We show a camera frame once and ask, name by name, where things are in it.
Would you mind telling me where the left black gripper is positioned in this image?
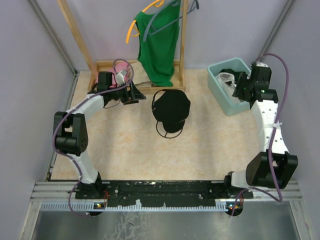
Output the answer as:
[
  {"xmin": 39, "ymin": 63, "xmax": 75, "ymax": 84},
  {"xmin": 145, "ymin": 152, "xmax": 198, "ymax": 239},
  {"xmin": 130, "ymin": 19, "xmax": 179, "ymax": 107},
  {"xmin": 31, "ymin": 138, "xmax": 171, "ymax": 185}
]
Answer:
[{"xmin": 108, "ymin": 79, "xmax": 146, "ymax": 105}]

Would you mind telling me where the wooden clothes rack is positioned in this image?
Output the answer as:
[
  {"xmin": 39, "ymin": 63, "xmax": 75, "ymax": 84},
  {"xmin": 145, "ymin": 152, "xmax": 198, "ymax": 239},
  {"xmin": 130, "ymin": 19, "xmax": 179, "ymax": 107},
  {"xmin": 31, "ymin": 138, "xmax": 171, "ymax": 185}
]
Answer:
[{"xmin": 57, "ymin": 0, "xmax": 188, "ymax": 91}]

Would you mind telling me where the black wire hat stand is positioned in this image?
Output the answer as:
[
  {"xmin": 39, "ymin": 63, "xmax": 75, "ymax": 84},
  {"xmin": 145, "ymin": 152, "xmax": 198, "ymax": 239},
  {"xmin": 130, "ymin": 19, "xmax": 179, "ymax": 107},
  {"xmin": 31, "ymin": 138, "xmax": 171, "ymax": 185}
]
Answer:
[{"xmin": 150, "ymin": 88, "xmax": 187, "ymax": 139}]

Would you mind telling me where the black cap gold logo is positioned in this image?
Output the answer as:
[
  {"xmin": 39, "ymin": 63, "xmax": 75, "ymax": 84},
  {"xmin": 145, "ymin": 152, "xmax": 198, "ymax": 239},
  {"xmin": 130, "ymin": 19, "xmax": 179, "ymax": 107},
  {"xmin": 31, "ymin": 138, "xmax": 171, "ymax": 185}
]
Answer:
[{"xmin": 151, "ymin": 89, "xmax": 192, "ymax": 134}]

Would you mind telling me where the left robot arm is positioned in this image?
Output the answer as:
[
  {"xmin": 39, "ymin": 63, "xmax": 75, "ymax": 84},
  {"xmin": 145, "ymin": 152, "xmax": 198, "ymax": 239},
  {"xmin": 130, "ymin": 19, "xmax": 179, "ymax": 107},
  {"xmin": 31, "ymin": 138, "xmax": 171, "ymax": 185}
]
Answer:
[{"xmin": 52, "ymin": 69, "xmax": 146, "ymax": 199}]

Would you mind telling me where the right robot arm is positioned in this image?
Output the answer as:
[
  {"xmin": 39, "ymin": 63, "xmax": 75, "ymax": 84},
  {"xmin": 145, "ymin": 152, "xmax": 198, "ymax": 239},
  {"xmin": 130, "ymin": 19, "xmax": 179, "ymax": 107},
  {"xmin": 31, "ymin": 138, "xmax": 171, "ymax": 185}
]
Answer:
[{"xmin": 223, "ymin": 61, "xmax": 298, "ymax": 198}]

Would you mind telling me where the white cap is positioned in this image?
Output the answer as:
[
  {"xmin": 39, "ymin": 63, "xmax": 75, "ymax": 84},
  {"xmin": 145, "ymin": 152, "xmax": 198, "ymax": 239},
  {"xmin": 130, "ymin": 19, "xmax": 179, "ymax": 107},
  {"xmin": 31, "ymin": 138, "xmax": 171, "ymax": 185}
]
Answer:
[{"xmin": 215, "ymin": 72, "xmax": 240, "ymax": 105}]

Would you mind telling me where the black cap in bin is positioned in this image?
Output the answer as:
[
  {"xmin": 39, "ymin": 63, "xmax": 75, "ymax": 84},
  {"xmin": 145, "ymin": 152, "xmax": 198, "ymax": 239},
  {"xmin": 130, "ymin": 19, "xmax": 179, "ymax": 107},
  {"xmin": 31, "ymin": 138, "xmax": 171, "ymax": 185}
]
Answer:
[{"xmin": 220, "ymin": 68, "xmax": 235, "ymax": 75}]

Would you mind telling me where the beige folded cloth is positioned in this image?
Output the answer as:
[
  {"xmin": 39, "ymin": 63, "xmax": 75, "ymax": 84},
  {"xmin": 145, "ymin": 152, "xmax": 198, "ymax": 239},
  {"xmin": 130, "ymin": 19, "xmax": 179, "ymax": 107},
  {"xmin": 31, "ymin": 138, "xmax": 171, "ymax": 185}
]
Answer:
[{"xmin": 128, "ymin": 61, "xmax": 153, "ymax": 87}]

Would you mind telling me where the light blue plastic bin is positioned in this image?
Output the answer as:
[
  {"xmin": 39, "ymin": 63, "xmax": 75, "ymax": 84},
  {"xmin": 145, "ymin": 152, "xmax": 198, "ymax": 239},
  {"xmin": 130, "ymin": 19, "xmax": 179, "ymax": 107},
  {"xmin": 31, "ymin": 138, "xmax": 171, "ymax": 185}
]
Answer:
[{"xmin": 207, "ymin": 57, "xmax": 251, "ymax": 117}]

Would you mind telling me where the pink folded cloth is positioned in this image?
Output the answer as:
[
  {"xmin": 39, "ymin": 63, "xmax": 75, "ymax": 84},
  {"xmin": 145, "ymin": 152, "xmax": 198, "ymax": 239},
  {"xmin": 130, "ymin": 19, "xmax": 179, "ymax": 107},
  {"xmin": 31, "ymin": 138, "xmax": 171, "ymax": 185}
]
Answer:
[{"xmin": 95, "ymin": 62, "xmax": 132, "ymax": 89}]

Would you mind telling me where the yellow clothes hanger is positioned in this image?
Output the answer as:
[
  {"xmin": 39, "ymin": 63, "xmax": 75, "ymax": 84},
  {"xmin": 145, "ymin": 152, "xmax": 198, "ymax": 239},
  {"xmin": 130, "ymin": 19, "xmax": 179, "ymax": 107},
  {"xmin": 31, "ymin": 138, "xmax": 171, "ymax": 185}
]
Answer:
[{"xmin": 125, "ymin": 0, "xmax": 165, "ymax": 44}]

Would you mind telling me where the green tank top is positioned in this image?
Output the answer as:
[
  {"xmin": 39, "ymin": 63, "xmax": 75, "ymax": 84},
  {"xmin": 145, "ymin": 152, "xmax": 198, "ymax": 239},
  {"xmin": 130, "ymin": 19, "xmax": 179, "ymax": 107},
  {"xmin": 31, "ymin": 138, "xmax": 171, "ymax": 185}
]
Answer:
[{"xmin": 135, "ymin": 12, "xmax": 180, "ymax": 87}]

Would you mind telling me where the grey-blue clothes hanger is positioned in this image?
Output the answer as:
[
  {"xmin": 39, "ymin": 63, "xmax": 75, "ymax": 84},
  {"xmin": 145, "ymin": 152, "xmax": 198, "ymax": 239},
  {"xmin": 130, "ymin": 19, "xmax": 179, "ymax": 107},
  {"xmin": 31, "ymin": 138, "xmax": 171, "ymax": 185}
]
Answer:
[{"xmin": 142, "ymin": 0, "xmax": 183, "ymax": 42}]

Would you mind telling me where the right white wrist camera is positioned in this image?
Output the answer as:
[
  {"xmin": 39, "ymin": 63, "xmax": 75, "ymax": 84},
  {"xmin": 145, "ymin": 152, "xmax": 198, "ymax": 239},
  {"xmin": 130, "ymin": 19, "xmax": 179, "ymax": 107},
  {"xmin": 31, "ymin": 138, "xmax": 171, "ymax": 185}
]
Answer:
[{"xmin": 251, "ymin": 61, "xmax": 269, "ymax": 68}]

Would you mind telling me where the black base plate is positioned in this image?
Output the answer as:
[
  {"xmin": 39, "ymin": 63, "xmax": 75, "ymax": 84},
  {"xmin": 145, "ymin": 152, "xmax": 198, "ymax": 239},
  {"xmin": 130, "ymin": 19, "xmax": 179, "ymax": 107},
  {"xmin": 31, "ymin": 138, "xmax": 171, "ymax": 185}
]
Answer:
[{"xmin": 75, "ymin": 180, "xmax": 242, "ymax": 208}]

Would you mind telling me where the aluminium rail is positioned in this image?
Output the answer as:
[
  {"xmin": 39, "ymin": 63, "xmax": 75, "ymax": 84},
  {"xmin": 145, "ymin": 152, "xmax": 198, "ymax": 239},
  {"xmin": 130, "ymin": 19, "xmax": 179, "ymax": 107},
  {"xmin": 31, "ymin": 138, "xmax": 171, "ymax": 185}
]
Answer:
[{"xmin": 29, "ymin": 181, "xmax": 303, "ymax": 213}]

